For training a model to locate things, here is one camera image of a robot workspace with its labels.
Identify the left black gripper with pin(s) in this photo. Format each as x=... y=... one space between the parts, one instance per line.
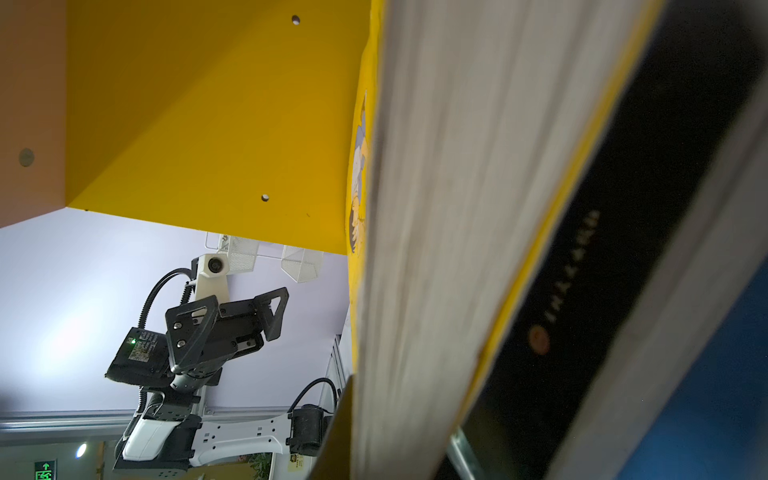
x=204 y=335

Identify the yellow cartoon cover book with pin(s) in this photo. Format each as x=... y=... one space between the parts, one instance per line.
x=488 y=114

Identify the black antler cover book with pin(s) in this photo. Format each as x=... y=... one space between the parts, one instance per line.
x=664 y=231

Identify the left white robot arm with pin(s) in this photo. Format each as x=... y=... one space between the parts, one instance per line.
x=165 y=437

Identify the white mesh two-tier rack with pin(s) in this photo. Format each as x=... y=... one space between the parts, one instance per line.
x=300 y=264

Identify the yellow pink blue bookshelf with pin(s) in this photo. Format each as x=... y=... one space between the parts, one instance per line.
x=250 y=118

